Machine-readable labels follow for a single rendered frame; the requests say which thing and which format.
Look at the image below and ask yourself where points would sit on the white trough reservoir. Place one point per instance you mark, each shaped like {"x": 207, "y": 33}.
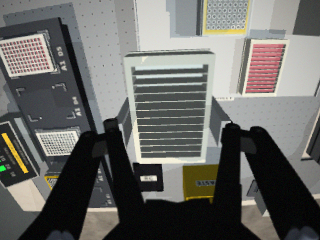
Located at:
{"x": 164, "y": 98}

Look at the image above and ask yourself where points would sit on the beige well plate with pink wells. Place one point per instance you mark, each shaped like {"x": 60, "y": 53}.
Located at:
{"x": 27, "y": 55}

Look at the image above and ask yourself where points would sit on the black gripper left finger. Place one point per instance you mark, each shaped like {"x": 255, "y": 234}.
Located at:
{"x": 63, "y": 214}

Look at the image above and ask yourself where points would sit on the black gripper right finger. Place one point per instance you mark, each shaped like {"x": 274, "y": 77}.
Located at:
{"x": 294, "y": 212}

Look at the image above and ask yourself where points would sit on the white well plate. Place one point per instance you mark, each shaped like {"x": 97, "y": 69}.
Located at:
{"x": 58, "y": 141}

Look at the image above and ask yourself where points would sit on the black flat rectangular pad with rg label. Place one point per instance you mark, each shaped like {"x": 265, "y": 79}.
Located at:
{"x": 149, "y": 177}

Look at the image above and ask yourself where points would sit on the yellow tip rack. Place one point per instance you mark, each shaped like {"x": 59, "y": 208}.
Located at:
{"x": 53, "y": 173}

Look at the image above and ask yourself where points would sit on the yellow open-top box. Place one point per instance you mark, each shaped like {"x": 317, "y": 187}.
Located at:
{"x": 199, "y": 181}

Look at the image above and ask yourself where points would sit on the grey flat table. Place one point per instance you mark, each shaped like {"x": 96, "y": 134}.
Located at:
{"x": 171, "y": 25}

